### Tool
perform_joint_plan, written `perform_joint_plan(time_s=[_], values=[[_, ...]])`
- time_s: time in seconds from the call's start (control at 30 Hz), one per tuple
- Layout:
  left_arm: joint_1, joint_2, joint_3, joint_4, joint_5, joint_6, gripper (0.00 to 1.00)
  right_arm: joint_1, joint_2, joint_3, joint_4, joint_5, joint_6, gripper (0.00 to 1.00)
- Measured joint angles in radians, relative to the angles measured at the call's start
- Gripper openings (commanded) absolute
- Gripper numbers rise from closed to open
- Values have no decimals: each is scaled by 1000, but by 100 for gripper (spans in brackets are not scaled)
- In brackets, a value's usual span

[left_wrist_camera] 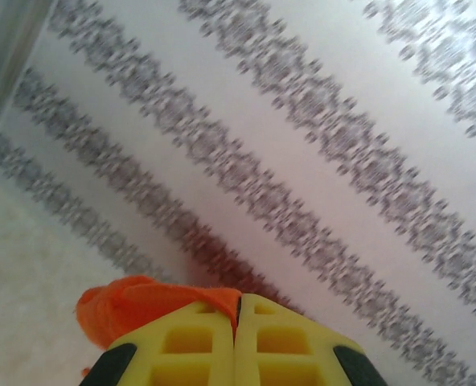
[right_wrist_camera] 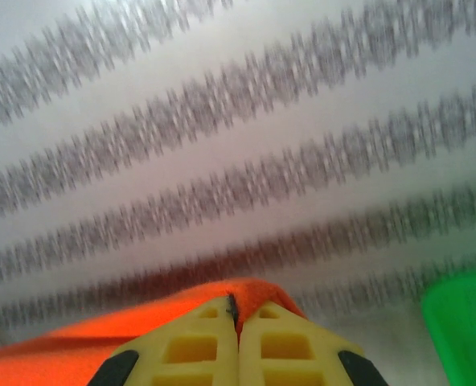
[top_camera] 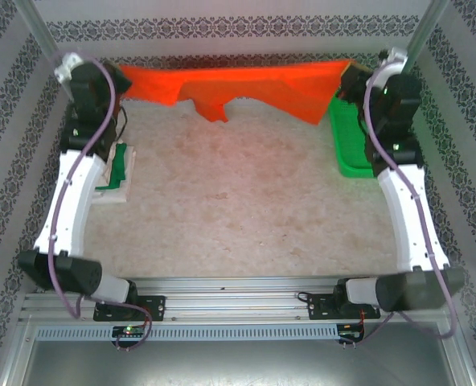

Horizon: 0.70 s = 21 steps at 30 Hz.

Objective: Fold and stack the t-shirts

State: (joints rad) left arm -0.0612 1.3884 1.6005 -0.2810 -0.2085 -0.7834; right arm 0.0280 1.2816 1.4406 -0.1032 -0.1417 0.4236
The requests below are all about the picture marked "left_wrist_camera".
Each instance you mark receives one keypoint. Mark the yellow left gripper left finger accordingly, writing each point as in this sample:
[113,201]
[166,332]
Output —
[189,354]

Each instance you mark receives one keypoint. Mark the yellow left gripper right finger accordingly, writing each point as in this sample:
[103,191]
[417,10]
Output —
[314,362]

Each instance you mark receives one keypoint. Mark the orange t-shirt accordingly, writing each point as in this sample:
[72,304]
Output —
[113,305]

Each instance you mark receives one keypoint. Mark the aluminium frame post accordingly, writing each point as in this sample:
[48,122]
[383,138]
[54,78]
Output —
[5,60]

